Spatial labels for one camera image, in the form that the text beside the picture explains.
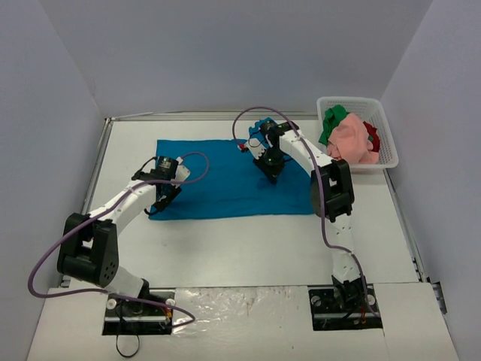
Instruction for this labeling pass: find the blue t shirt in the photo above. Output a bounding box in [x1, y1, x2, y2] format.
[149, 139, 313, 221]

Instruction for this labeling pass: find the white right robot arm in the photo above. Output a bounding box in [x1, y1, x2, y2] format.
[246, 118, 362, 311]

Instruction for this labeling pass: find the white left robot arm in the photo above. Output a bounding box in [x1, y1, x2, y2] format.
[57, 156, 190, 314]

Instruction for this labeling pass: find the green t shirt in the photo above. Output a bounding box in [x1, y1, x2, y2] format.
[319, 105, 349, 146]

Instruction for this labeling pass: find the pink t shirt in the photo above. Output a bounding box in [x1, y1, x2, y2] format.
[327, 114, 380, 165]

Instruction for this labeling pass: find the red t shirt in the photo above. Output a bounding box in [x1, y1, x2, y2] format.
[363, 121, 380, 153]

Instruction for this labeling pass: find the white plastic laundry basket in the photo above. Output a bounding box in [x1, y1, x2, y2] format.
[316, 96, 398, 173]

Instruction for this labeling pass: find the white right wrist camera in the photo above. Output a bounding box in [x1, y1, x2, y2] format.
[244, 138, 270, 159]

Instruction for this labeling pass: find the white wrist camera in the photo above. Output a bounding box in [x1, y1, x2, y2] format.
[174, 164, 191, 182]
[244, 138, 270, 159]

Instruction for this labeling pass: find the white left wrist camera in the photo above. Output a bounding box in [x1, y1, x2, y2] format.
[174, 164, 191, 182]

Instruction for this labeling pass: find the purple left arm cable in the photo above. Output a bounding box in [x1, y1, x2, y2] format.
[28, 151, 210, 326]

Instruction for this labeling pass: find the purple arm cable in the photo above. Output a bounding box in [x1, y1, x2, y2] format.
[231, 106, 380, 315]
[28, 151, 210, 326]

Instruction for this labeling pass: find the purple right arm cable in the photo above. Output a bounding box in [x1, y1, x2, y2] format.
[231, 106, 380, 315]

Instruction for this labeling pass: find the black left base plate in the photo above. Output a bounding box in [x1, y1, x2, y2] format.
[102, 296, 173, 335]

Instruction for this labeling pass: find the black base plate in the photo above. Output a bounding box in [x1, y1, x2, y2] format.
[102, 296, 173, 335]
[308, 286, 383, 332]

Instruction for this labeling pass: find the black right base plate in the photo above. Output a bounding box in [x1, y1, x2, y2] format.
[308, 286, 383, 332]

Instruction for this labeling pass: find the thin black cable loop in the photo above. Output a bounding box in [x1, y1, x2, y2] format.
[115, 315, 142, 358]

